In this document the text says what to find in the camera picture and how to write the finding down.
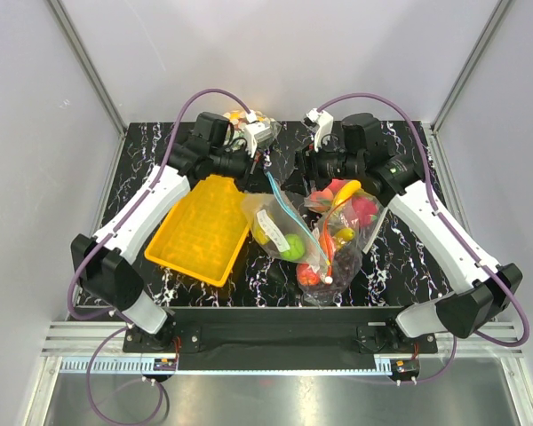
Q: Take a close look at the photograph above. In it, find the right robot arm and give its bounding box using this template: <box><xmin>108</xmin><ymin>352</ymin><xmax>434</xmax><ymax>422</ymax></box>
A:
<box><xmin>282</xmin><ymin>109</ymin><xmax>523</xmax><ymax>352</ymax></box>

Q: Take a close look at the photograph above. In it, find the green fake fruit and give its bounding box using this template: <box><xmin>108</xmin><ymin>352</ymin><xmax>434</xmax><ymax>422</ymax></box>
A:
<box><xmin>281</xmin><ymin>233</ymin><xmax>306</xmax><ymax>262</ymax></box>

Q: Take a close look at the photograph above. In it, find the right connector block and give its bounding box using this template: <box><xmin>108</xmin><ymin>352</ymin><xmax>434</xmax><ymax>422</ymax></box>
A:
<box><xmin>391</xmin><ymin>359</ymin><xmax>420</xmax><ymax>381</ymax></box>

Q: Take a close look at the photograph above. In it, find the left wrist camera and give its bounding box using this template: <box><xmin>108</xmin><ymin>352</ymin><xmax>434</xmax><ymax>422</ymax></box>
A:
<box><xmin>243</xmin><ymin>110</ymin><xmax>274</xmax><ymax>157</ymax></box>

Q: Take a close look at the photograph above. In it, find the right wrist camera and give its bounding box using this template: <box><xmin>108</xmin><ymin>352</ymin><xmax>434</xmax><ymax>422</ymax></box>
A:
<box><xmin>304</xmin><ymin>108</ymin><xmax>334</xmax><ymax>152</ymax></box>

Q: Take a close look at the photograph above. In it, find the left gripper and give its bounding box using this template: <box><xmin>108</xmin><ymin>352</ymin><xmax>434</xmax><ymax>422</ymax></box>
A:
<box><xmin>211</xmin><ymin>143</ymin><xmax>275</xmax><ymax>194</ymax></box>

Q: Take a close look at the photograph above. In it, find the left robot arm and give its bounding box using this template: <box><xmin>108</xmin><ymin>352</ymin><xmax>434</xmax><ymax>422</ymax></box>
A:
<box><xmin>68</xmin><ymin>111</ymin><xmax>273</xmax><ymax>351</ymax></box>

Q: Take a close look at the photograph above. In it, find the connector block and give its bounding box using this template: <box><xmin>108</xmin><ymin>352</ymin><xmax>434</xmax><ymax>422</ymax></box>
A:
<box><xmin>153</xmin><ymin>354</ymin><xmax>179</xmax><ymax>374</ymax></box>
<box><xmin>391</xmin><ymin>359</ymin><xmax>420</xmax><ymax>381</ymax></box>

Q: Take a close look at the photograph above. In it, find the polka dot fruit bag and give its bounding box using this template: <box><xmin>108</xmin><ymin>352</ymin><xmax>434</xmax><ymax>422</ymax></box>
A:
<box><xmin>223</xmin><ymin>110</ymin><xmax>281</xmax><ymax>155</ymax></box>

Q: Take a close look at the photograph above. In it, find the left connector block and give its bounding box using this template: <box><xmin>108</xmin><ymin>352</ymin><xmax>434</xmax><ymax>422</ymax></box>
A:
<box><xmin>153</xmin><ymin>354</ymin><xmax>179</xmax><ymax>374</ymax></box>

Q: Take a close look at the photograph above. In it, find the grapes and orange bag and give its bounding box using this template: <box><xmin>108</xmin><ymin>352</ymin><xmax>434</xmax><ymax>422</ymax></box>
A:
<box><xmin>296</xmin><ymin>215</ymin><xmax>362</xmax><ymax>307</ymax></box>

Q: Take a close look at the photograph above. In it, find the banana and apples bag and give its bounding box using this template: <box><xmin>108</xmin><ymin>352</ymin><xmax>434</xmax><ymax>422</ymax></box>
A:
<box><xmin>305</xmin><ymin>178</ymin><xmax>384</xmax><ymax>256</ymax></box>

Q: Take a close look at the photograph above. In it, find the blue zip fruit bag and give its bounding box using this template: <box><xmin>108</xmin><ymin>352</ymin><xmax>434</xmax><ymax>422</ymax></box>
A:
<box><xmin>241</xmin><ymin>172</ymin><xmax>330</xmax><ymax>264</ymax></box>

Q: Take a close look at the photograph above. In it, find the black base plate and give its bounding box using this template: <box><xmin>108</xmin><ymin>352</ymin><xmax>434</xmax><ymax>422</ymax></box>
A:
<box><xmin>123</xmin><ymin>307</ymin><xmax>438</xmax><ymax>374</ymax></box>

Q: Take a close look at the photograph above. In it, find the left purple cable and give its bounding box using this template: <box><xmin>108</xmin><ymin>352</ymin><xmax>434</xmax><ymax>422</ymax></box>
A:
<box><xmin>66</xmin><ymin>88</ymin><xmax>259</xmax><ymax>425</ymax></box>

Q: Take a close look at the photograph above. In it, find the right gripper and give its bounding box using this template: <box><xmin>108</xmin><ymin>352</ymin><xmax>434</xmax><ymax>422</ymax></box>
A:
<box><xmin>280</xmin><ymin>134</ymin><xmax>363</xmax><ymax>198</ymax></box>

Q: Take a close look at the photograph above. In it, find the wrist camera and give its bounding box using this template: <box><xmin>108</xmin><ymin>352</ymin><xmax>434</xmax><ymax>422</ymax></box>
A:
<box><xmin>243</xmin><ymin>110</ymin><xmax>274</xmax><ymax>157</ymax></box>
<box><xmin>304</xmin><ymin>108</ymin><xmax>334</xmax><ymax>152</ymax></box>

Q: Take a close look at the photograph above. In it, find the yellow plastic tray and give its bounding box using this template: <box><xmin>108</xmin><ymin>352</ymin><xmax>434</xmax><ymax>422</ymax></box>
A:
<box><xmin>144</xmin><ymin>175</ymin><xmax>249</xmax><ymax>288</ymax></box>

